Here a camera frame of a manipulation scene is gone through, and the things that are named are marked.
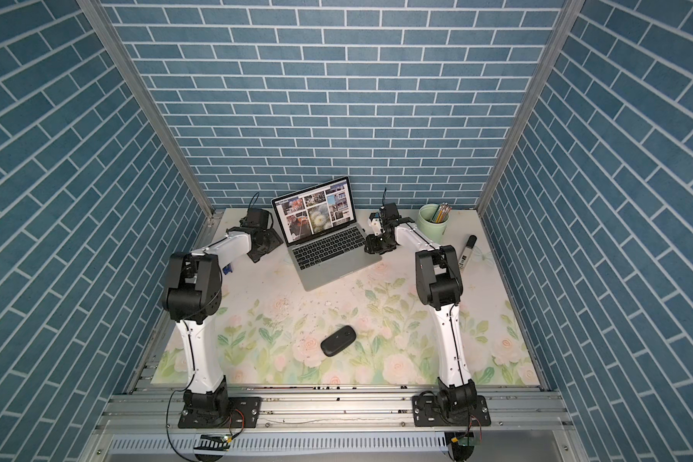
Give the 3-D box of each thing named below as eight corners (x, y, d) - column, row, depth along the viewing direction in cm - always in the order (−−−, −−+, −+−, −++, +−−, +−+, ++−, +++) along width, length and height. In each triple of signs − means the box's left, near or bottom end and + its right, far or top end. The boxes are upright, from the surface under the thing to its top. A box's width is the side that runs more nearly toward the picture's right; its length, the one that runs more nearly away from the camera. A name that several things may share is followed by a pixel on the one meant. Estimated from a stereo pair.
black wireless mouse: (326, 359, 84) (325, 356, 83) (318, 346, 87) (318, 343, 85) (358, 337, 89) (358, 334, 87) (350, 325, 91) (350, 322, 89)
